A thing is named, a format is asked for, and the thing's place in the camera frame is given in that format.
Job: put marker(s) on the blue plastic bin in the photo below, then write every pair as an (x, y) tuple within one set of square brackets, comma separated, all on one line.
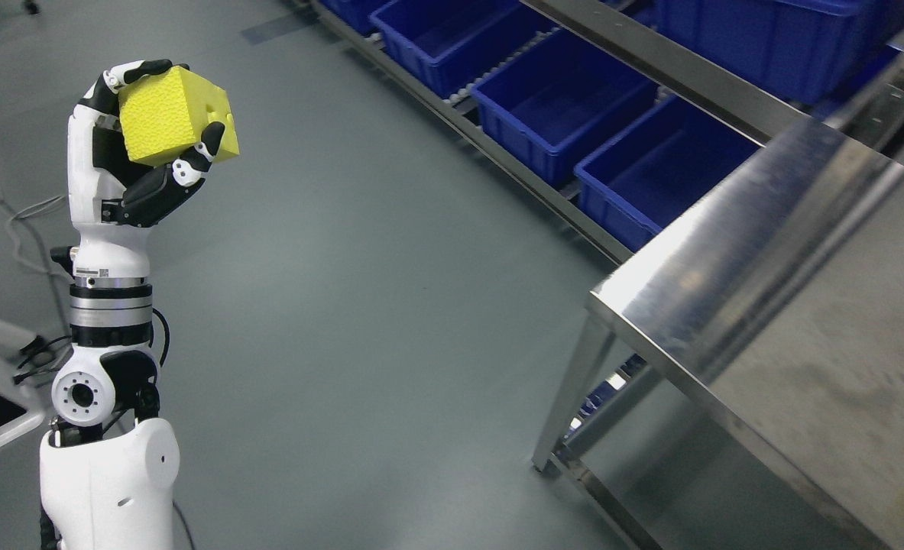
[(447, 45), (643, 178), (796, 50), (560, 101)]

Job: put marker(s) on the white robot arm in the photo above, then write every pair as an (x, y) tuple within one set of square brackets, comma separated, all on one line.
[(109, 460)]

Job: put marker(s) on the yellow foam block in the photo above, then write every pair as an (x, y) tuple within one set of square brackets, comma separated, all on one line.
[(163, 115)]

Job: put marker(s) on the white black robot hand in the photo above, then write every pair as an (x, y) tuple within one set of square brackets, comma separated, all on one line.
[(115, 203)]

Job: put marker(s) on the stainless steel table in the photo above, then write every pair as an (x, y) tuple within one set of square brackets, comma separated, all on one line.
[(776, 305)]

